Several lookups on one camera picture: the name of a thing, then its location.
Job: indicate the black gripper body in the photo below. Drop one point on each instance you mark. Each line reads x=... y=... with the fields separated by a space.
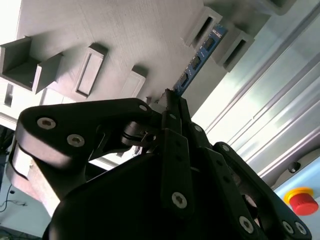
x=112 y=205

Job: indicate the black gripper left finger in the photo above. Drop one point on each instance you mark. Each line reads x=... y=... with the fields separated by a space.
x=75 y=117

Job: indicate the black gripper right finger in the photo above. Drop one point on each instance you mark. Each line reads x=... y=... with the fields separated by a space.
x=225 y=170

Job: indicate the blue RAM stick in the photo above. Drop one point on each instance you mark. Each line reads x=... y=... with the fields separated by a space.
x=200 y=56

